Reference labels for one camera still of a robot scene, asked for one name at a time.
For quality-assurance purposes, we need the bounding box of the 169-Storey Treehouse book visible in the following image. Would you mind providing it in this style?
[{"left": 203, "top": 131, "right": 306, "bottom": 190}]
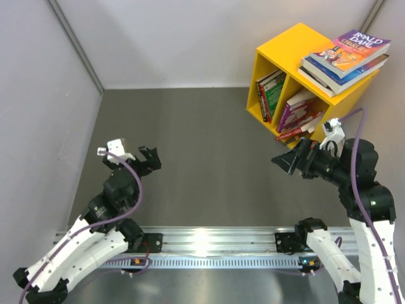
[{"left": 256, "top": 81, "right": 269, "bottom": 122}]

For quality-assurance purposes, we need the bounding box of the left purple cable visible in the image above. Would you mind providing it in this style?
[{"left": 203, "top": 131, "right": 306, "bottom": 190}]
[{"left": 17, "top": 151, "right": 153, "bottom": 304}]

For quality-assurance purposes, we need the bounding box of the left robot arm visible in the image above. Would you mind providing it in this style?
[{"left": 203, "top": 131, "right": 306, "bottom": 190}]
[{"left": 13, "top": 139, "right": 161, "bottom": 303}]

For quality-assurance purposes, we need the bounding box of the blue orange paperback book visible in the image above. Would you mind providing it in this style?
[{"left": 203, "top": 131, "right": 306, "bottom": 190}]
[{"left": 304, "top": 54, "right": 389, "bottom": 95}]

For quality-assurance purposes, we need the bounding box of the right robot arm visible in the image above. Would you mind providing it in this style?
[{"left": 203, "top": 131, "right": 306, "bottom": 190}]
[{"left": 271, "top": 138, "right": 404, "bottom": 303}]

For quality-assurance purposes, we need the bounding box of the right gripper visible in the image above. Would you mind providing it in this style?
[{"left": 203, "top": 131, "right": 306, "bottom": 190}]
[{"left": 271, "top": 135, "right": 351, "bottom": 185}]

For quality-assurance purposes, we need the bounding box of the perforated cable duct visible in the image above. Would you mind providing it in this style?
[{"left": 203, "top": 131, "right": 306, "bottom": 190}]
[{"left": 94, "top": 255, "right": 320, "bottom": 270}]

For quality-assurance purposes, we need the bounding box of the green paperback book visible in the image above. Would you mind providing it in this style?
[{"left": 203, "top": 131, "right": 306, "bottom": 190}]
[{"left": 258, "top": 69, "right": 287, "bottom": 122}]

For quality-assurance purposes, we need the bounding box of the light teal paperback book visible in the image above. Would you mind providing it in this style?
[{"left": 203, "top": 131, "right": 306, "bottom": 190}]
[{"left": 301, "top": 58, "right": 317, "bottom": 72}]

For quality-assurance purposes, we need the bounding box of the purple paperback book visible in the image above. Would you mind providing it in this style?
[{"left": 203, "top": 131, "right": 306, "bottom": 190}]
[{"left": 276, "top": 89, "right": 317, "bottom": 134}]

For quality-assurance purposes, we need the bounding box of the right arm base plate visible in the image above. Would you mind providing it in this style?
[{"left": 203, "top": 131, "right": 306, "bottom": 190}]
[{"left": 275, "top": 232, "right": 312, "bottom": 255}]

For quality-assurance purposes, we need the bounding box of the yellow wooden shelf box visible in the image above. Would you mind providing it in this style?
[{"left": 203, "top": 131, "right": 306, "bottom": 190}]
[{"left": 246, "top": 23, "right": 379, "bottom": 137}]

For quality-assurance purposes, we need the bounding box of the aluminium mounting rail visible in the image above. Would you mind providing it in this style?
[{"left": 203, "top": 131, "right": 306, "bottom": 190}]
[{"left": 143, "top": 226, "right": 366, "bottom": 258}]

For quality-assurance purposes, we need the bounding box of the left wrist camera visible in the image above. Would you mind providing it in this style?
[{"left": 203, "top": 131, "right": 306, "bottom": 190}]
[{"left": 97, "top": 138, "right": 135, "bottom": 168}]

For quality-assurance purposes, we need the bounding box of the dark blue 1984 book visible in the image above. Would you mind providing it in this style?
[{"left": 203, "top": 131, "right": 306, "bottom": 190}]
[{"left": 298, "top": 66, "right": 336, "bottom": 98}]

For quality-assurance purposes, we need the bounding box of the Roald Dahl Charlie book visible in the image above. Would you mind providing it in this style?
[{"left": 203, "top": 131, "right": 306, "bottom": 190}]
[{"left": 308, "top": 30, "right": 391, "bottom": 78}]

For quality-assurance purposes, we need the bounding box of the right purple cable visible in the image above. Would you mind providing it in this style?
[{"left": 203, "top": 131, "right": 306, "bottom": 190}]
[{"left": 335, "top": 107, "right": 405, "bottom": 304}]

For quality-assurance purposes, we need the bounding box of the red 13-Storey Treehouse book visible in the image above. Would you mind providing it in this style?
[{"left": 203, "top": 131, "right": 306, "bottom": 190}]
[{"left": 276, "top": 111, "right": 324, "bottom": 141}]

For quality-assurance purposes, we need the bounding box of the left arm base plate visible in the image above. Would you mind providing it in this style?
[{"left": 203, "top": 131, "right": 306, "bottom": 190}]
[{"left": 126, "top": 233, "right": 163, "bottom": 254}]

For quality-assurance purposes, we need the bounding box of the purple cable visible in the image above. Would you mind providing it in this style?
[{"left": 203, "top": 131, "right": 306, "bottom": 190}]
[
  {"left": 335, "top": 107, "right": 405, "bottom": 304},
  {"left": 17, "top": 151, "right": 153, "bottom": 304}
]

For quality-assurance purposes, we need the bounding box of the brown Edward Tulane book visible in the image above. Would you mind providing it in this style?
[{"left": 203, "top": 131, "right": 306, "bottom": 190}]
[{"left": 283, "top": 136, "right": 304, "bottom": 146}]

